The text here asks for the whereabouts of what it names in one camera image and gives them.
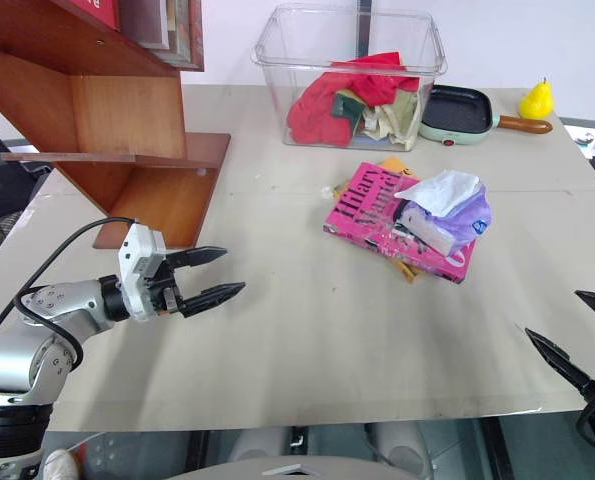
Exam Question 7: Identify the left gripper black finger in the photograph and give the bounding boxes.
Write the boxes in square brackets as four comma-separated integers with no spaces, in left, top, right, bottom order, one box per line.
[168,245,229,270]
[180,281,247,320]

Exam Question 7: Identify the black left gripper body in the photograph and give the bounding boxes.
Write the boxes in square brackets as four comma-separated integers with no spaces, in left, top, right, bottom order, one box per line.
[144,252,185,318]

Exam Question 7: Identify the wooden shelf unit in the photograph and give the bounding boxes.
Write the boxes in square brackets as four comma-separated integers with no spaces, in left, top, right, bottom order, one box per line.
[0,0,233,250]

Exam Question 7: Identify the pink Hilary Mantel book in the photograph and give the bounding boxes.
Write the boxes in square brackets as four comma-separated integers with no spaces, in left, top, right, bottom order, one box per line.
[322,161,480,285]

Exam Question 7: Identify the orange yellow book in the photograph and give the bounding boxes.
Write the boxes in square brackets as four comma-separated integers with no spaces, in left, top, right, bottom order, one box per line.
[379,157,434,284]

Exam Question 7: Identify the dark gray box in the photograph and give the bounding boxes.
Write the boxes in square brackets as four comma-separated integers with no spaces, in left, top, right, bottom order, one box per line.
[118,0,172,52]

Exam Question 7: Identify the red box with white lettering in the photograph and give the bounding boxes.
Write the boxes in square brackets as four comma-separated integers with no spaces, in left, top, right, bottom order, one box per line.
[70,0,122,32]

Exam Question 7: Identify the white rounded shape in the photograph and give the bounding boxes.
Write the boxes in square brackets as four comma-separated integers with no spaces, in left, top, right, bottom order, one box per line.
[229,426,291,464]
[374,422,431,479]

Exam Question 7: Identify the purple tissue pack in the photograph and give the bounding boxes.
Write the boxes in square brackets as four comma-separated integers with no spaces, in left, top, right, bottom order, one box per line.
[392,169,493,257]

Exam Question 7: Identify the red and beige cloths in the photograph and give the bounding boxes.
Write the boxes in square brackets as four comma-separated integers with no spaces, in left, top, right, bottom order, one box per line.
[286,50,421,148]

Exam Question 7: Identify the yellow toy pear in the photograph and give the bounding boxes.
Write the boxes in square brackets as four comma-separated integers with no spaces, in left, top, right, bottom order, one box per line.
[519,77,555,121]

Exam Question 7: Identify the dark green cloth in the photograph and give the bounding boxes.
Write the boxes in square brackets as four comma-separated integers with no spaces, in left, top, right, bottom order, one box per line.
[329,89,369,121]

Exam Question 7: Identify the mint green electric frying pan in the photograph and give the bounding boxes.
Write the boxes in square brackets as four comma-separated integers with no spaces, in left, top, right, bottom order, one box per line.
[418,84,554,147]

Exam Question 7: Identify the beige cloth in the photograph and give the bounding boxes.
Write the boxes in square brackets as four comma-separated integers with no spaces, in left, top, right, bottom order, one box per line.
[359,84,423,150]

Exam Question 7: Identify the clear plastic storage bin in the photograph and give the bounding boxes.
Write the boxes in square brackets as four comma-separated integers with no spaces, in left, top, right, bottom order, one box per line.
[250,2,449,153]

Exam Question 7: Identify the dark vertical pole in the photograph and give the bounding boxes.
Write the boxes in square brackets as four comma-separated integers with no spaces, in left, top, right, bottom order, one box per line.
[355,0,371,60]

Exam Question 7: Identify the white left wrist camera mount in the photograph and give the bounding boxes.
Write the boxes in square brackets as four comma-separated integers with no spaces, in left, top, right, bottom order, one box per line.
[116,221,169,322]

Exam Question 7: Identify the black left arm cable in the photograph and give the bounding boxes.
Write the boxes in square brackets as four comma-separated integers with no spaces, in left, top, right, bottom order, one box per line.
[0,216,139,374]

